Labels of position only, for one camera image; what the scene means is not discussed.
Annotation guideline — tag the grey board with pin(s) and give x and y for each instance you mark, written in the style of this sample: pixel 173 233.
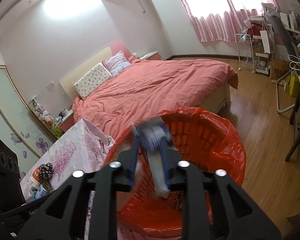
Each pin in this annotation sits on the grey board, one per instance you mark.
pixel 282 32

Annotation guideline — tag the red box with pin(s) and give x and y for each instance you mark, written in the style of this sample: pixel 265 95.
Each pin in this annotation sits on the red box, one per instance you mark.
pixel 254 31

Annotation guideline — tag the wardrobe with flower doors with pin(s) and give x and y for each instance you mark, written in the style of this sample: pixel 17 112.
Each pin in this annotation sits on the wardrobe with flower doors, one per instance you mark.
pixel 5 100

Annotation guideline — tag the red plastic laundry basket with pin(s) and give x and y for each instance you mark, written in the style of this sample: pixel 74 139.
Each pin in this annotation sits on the red plastic laundry basket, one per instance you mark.
pixel 230 150

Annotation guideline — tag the white tube frame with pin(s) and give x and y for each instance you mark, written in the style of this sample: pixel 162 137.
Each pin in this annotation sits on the white tube frame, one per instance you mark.
pixel 277 97

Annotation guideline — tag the floral pillow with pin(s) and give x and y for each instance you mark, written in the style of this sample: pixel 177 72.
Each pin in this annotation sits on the floral pillow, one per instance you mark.
pixel 92 80

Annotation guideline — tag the white shelf cart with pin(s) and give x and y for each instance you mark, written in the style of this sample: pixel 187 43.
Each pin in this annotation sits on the white shelf cart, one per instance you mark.
pixel 262 63

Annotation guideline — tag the pink nightstand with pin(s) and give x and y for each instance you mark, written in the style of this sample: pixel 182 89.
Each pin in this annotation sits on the pink nightstand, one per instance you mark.
pixel 152 55
pixel 66 123

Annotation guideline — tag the navy and grey cloth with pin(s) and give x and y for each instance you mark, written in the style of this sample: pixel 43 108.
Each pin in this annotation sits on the navy and grey cloth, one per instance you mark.
pixel 153 135

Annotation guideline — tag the pink curtain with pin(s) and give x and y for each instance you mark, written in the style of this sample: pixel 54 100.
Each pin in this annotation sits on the pink curtain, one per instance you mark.
pixel 215 27

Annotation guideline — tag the stack of plush toys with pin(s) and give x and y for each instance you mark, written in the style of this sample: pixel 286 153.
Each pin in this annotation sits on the stack of plush toys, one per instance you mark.
pixel 43 115

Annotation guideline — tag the black floral cloth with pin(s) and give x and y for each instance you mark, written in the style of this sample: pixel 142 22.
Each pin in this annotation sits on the black floral cloth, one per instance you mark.
pixel 45 170

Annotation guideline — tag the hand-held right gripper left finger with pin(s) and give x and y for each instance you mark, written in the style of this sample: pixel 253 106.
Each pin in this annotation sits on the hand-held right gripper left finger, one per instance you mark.
pixel 107 180

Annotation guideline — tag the dark wooden chair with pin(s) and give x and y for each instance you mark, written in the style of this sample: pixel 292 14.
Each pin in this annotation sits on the dark wooden chair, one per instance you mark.
pixel 298 130

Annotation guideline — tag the green yellow plush toy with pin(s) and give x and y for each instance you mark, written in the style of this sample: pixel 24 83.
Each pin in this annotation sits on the green yellow plush toy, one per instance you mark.
pixel 57 130

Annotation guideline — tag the white board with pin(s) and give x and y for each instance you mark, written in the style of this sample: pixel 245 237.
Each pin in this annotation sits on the white board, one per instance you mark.
pixel 265 42

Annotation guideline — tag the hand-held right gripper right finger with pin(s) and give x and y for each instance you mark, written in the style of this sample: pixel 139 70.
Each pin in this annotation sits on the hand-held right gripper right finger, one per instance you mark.
pixel 197 187

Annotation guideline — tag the pink striped pillow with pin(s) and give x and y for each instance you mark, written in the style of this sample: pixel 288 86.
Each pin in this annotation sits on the pink striped pillow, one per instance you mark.
pixel 117 62

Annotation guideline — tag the cream pink bed frame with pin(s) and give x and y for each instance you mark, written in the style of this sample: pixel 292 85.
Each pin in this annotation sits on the cream pink bed frame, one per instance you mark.
pixel 90 65

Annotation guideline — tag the cardboard box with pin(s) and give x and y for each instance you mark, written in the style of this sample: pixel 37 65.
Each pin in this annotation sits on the cardboard box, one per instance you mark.
pixel 277 71

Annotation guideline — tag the bed with salmon duvet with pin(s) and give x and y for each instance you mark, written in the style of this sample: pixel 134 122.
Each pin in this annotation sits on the bed with salmon duvet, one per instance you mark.
pixel 152 85

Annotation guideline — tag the dark mug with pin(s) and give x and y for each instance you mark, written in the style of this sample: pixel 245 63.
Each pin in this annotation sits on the dark mug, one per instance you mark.
pixel 61 115

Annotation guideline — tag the white mug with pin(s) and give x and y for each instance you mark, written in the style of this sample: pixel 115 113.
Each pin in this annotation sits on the white mug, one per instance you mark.
pixel 65 111

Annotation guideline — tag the red slatted basket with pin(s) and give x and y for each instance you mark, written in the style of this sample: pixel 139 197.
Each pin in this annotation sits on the red slatted basket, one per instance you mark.
pixel 190 135

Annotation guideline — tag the floral purple tablecloth table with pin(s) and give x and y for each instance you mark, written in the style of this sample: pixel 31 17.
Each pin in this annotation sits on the floral purple tablecloth table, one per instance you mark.
pixel 72 150

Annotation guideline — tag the light blue cloth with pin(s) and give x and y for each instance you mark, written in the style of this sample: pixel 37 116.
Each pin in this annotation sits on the light blue cloth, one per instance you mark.
pixel 43 191

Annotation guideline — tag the air conditioner pipe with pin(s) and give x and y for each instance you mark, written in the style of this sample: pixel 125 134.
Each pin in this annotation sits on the air conditioner pipe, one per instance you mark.
pixel 140 2

